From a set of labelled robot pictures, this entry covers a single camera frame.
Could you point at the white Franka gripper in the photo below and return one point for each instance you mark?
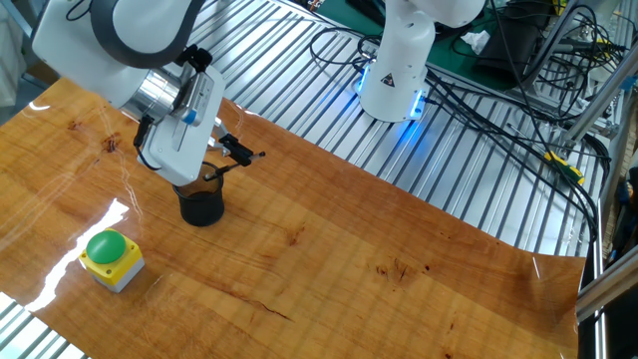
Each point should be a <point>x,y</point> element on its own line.
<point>174,149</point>

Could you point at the black and clear pen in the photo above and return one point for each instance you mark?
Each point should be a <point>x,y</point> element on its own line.
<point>224,171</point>

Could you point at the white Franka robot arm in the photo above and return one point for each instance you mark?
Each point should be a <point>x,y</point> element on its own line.
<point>85,55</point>

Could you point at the black mesh pen holder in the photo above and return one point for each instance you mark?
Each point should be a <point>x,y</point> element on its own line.
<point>200,207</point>

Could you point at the glossy wood pattern mat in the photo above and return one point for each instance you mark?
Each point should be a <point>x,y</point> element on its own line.
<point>249,279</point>

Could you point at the yellow box green push button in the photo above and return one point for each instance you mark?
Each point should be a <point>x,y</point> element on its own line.
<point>107,249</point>

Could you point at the green cutting mat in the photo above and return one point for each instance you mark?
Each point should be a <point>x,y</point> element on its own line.
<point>349,12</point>

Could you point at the crumpled white tissue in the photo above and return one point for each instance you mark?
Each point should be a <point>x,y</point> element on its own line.
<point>476,41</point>

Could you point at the slanted aluminium frame beam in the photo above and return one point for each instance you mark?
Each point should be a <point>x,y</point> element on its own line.
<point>600,100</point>

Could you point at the thick aluminium frame beam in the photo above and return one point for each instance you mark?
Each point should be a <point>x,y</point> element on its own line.
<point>608,289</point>

